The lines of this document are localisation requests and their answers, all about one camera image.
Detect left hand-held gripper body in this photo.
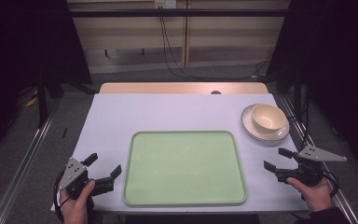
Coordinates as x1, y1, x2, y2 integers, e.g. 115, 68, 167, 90
58, 157, 116, 201

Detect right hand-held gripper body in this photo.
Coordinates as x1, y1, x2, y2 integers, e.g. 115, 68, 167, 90
274, 145, 348, 188

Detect person's right hand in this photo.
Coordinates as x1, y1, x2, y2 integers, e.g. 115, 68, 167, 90
285, 176, 336, 213

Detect person's left hand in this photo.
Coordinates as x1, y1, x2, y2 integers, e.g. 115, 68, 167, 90
59, 179, 97, 224

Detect cream bowl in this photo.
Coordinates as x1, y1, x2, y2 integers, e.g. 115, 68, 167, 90
251, 103, 288, 135

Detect white plate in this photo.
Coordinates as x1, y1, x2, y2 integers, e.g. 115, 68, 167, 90
241, 103, 291, 144

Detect black metal stand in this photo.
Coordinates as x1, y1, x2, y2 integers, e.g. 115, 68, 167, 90
293, 66, 303, 123
35, 69, 50, 129

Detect light green tray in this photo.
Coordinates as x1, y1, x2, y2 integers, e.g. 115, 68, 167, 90
122, 130, 249, 207

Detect pale lavender table cover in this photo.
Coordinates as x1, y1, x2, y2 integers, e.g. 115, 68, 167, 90
50, 92, 310, 217

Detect yellow floor object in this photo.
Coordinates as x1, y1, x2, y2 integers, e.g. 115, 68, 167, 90
23, 89, 41, 108

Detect wooden table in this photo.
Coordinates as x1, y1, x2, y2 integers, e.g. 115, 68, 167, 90
99, 81, 270, 95

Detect black curtain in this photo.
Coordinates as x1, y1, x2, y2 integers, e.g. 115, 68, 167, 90
265, 0, 358, 180
0, 0, 93, 169

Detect black horizontal bar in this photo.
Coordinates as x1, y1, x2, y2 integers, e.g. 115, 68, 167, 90
69, 8, 291, 19

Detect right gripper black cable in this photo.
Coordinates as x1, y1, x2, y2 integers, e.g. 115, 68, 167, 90
322, 170, 340, 200

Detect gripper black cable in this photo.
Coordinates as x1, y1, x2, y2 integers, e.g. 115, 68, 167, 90
322, 170, 340, 200
52, 170, 71, 222

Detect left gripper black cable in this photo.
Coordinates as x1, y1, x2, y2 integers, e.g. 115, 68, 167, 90
52, 170, 71, 222

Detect aluminium floor rail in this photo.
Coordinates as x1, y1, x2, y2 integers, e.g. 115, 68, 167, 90
280, 95, 358, 224
0, 101, 62, 224

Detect black wall cable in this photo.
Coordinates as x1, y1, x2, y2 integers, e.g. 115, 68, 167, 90
159, 16, 272, 82

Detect wooden vertical post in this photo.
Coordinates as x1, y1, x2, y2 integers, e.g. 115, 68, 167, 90
182, 0, 190, 68

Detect white wall socket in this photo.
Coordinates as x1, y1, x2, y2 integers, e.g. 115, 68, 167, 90
154, 0, 178, 9

